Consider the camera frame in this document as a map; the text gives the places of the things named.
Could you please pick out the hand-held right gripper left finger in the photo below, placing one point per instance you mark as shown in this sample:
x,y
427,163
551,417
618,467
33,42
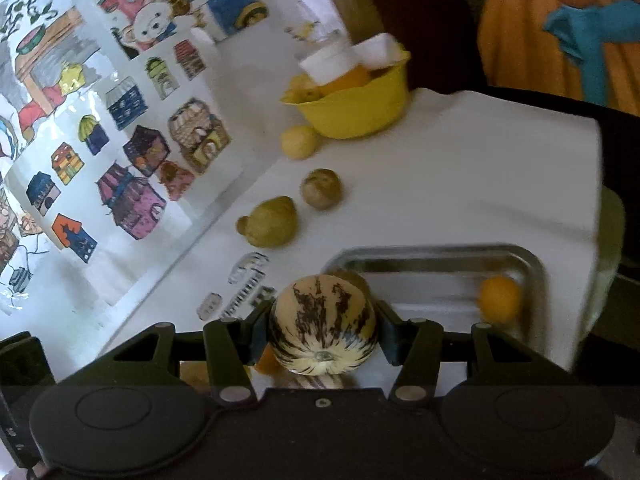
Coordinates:
x,y
250,342

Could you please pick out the small white cup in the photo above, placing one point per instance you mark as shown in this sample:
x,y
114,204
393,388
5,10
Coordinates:
x,y
380,50

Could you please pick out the orange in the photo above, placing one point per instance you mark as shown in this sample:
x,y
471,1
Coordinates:
x,y
266,361
500,300

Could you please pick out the metal tray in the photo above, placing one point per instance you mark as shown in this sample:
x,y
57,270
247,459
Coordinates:
x,y
435,280

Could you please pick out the yellow lemon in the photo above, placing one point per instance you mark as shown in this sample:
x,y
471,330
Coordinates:
x,y
299,142

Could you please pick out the poster of orange dress figure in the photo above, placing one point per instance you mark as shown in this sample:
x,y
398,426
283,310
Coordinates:
x,y
525,35

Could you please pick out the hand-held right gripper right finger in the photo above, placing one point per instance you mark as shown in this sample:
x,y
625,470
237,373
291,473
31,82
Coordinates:
x,y
395,340

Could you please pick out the brownish green pear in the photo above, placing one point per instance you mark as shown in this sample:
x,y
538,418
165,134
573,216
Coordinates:
x,y
321,188

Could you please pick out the drawing of girl with teddy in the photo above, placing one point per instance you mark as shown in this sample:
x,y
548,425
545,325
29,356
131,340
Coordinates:
x,y
165,0

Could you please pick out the drawing sheet of colourful houses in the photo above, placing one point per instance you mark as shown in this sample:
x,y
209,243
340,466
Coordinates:
x,y
125,180

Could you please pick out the tiny brown fruit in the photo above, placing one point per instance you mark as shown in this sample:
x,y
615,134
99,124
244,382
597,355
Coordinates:
x,y
243,225

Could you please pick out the small yellow flower sprig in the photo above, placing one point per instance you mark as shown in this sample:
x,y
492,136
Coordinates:
x,y
307,27

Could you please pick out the pale striped pepino melon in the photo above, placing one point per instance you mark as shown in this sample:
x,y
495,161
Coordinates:
x,y
322,325

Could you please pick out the yellow plastic bowl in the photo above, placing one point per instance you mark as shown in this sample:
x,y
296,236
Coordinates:
x,y
360,110

